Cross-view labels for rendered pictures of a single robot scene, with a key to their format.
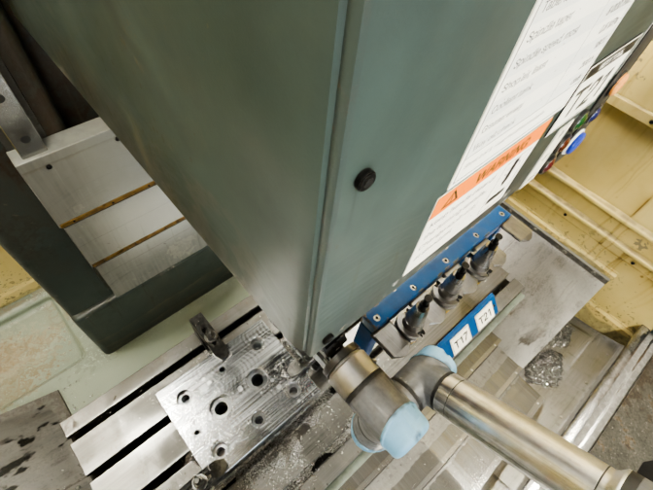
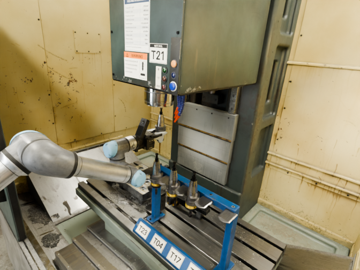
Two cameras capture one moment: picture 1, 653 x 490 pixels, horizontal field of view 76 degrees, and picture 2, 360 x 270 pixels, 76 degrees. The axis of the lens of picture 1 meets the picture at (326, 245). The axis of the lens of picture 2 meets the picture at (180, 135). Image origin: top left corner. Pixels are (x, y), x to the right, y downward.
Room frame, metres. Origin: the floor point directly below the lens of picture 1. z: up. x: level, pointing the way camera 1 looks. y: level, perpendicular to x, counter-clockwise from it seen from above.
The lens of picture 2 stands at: (0.45, -1.13, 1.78)
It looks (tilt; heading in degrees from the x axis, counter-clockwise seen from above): 21 degrees down; 89
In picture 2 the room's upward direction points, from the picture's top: 4 degrees clockwise
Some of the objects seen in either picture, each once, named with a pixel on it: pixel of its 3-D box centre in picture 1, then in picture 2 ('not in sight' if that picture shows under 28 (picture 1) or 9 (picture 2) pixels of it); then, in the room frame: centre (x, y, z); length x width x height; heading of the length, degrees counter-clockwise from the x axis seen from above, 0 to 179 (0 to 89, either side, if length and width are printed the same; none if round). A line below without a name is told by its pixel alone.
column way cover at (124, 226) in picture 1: (168, 195); (202, 141); (0.64, 0.40, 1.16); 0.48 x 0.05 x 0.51; 138
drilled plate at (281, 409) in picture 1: (240, 395); (142, 180); (0.25, 0.15, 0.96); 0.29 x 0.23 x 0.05; 138
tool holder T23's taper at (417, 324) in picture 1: (417, 314); (156, 167); (0.37, -0.19, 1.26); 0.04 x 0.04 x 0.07
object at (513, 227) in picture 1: (518, 229); (226, 216); (0.65, -0.45, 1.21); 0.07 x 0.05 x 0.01; 48
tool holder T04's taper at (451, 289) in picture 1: (453, 283); (173, 176); (0.45, -0.27, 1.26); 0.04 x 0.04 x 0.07
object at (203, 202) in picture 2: (491, 254); (202, 202); (0.57, -0.37, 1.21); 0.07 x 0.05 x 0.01; 48
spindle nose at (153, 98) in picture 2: not in sight; (159, 92); (0.35, 0.07, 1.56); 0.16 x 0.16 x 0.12
